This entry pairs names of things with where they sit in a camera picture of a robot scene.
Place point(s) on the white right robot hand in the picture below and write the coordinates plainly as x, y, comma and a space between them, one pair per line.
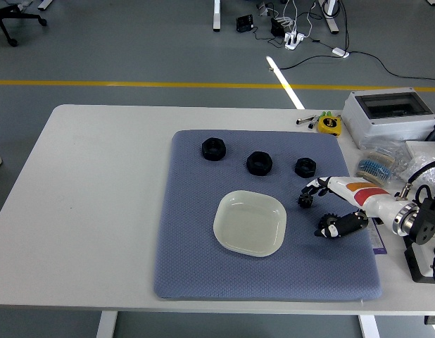
362, 195

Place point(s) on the small black gear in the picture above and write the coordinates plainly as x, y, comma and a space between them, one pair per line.
304, 201

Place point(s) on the small black hex nut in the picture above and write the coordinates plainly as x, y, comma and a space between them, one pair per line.
305, 167

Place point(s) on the flat white box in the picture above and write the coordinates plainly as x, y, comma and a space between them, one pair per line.
423, 148

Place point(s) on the large black hex nut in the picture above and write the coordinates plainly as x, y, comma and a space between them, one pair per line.
259, 163
213, 149

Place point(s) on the black charger box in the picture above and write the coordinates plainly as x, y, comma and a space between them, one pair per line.
277, 26

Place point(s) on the blue resistor strip bundle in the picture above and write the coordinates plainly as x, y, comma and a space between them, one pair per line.
372, 169

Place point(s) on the purple-edged label card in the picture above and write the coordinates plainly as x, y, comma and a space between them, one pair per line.
378, 243

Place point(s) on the clear bag of components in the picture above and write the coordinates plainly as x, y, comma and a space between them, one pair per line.
397, 151

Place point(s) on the crinkled clear plastic bag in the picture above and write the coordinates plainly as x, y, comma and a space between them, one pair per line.
420, 165

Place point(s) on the yellow tape measure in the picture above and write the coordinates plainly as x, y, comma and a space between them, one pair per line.
329, 125

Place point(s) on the small black white connector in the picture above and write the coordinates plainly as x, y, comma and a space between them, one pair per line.
312, 124

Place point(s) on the white square dish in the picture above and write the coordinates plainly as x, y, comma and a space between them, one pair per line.
249, 222

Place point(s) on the blue-grey textured mat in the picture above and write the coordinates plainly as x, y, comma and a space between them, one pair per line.
259, 278

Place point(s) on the white table leg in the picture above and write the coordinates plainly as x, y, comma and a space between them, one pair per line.
106, 325
369, 327

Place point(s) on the white power adapter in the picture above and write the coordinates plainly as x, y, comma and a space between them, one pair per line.
340, 52

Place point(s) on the white power strip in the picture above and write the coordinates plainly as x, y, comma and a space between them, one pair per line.
293, 40

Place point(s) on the white desk leg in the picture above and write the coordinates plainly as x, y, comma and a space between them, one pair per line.
331, 19
217, 15

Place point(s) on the black power adapter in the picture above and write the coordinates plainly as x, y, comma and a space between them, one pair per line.
244, 23

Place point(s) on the black office chair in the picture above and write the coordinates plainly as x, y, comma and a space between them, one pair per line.
6, 15

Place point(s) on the white electrical enclosure box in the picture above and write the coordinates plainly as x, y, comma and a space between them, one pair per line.
358, 116

